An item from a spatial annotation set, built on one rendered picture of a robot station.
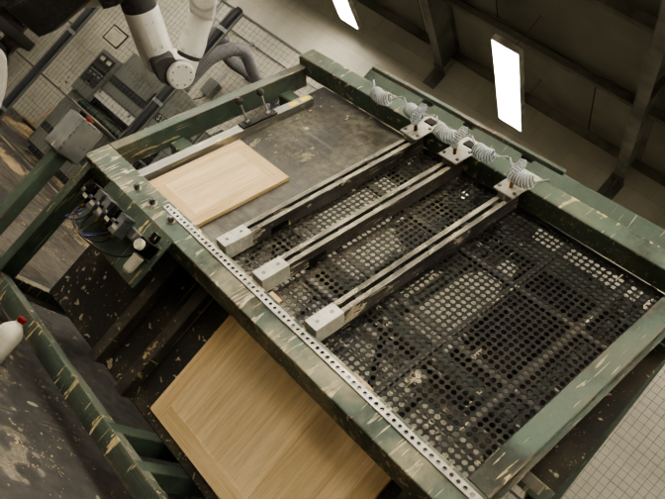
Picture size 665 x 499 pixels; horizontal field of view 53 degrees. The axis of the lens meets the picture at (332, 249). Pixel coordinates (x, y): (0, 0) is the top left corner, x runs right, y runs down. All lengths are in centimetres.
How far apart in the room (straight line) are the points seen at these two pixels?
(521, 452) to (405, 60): 725
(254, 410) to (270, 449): 16
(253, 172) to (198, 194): 27
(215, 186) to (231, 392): 89
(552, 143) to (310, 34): 355
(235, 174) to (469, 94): 585
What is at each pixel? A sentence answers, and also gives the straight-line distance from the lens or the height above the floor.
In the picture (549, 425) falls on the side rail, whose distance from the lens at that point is 216.
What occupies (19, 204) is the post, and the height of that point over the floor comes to 48.
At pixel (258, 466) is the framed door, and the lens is 247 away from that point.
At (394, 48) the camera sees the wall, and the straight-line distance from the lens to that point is 905.
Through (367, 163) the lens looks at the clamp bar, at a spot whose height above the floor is 157.
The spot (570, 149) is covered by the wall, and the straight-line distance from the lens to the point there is 816.
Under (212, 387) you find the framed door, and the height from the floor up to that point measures 48.
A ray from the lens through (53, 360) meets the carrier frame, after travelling 286.
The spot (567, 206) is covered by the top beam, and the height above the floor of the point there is 190.
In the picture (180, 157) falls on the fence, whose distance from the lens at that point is 307.
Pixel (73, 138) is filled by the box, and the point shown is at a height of 84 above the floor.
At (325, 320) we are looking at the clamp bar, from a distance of 227.
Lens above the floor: 106
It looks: 3 degrees up
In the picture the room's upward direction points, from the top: 40 degrees clockwise
